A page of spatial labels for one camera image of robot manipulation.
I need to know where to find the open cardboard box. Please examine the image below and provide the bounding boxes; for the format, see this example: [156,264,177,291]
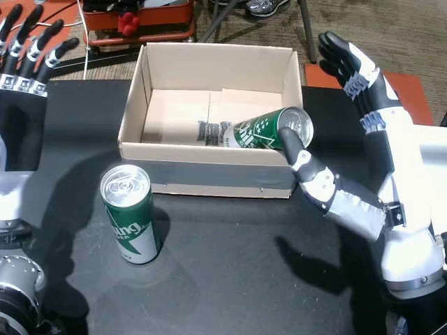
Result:
[117,42,304,199]

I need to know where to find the white cable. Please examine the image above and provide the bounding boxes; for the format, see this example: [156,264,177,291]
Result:
[34,0,89,80]

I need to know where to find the orange tool cart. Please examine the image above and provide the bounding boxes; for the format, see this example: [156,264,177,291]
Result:
[82,0,196,46]

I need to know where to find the black metal bar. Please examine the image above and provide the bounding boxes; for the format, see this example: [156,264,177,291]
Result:
[57,43,146,73]

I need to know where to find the dented green soda can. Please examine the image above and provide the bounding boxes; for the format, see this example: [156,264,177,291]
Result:
[223,106,314,153]

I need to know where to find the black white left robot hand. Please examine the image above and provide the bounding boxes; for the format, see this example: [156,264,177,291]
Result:
[0,3,80,223]

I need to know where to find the grey metal chair leg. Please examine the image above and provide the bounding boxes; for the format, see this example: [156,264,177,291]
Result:
[297,0,318,64]
[198,0,240,43]

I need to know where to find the smooth green soda can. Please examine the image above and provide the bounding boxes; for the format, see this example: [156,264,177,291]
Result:
[100,164,161,265]

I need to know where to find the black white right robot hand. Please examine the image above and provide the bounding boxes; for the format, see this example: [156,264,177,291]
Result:
[277,31,447,292]

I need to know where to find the grey running shoe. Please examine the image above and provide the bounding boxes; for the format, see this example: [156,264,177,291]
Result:
[244,0,291,17]

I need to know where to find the red rubber toy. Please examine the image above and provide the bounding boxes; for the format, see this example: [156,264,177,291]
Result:
[117,12,140,36]

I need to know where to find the orange floor mat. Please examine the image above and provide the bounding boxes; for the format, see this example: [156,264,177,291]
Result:
[304,63,436,126]
[0,0,83,39]

